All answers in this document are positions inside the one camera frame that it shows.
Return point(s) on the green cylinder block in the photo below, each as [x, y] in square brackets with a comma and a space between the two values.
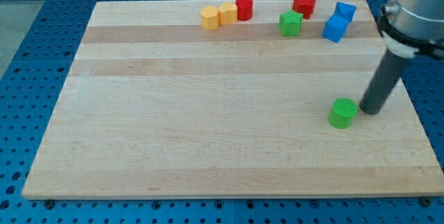
[342, 113]

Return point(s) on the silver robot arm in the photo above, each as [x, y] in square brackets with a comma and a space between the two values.
[413, 27]

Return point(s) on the wooden board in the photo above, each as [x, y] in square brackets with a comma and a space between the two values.
[156, 107]

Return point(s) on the yellow hexagon block left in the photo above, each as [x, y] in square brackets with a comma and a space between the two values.
[209, 16]

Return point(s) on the yellow hexagon block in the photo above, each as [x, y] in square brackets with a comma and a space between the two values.
[228, 13]
[209, 16]

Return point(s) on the yellow hexagon block right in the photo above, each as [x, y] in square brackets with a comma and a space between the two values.
[228, 13]

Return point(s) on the red cylinder block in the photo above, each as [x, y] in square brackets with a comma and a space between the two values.
[245, 9]

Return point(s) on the green star block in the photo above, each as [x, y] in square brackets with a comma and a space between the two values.
[290, 23]

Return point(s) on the red star block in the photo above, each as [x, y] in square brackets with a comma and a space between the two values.
[304, 7]

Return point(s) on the blue cube block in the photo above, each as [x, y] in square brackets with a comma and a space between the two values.
[335, 28]

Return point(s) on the blue triangle block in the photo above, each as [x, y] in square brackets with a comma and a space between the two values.
[345, 10]

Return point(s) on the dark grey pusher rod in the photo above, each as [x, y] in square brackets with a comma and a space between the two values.
[385, 78]

